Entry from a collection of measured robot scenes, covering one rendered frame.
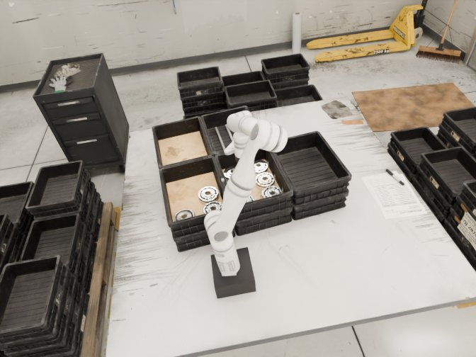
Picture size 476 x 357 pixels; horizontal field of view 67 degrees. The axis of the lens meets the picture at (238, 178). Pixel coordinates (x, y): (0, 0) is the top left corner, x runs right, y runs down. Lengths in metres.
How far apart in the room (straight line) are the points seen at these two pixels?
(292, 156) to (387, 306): 0.90
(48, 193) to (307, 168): 1.77
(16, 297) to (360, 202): 1.89
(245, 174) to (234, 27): 3.85
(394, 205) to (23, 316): 1.98
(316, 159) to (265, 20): 3.20
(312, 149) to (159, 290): 1.11
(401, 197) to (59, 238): 2.07
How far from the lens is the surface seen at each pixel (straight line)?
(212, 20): 4.86
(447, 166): 2.86
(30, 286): 2.31
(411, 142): 3.18
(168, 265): 1.79
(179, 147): 2.18
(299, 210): 1.82
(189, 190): 1.89
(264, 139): 1.13
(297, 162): 1.99
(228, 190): 1.25
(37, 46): 5.21
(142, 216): 2.03
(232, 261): 1.51
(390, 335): 2.42
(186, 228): 1.67
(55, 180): 2.86
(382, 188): 2.10
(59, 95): 3.02
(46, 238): 2.65
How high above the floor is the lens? 2.15
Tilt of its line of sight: 44 degrees down
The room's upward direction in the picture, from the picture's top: 7 degrees counter-clockwise
